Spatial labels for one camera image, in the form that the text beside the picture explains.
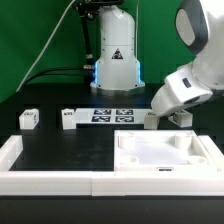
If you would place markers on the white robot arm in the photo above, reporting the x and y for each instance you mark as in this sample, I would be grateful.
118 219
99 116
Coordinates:
200 26

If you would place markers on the white square tabletop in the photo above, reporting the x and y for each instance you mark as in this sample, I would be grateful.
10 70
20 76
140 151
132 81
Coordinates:
155 151

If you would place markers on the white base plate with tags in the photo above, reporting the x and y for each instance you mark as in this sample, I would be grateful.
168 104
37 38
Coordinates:
110 116

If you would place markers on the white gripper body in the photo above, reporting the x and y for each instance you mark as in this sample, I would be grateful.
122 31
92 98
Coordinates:
181 90

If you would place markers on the black camera stand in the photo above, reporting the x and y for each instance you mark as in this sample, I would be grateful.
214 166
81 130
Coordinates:
88 10

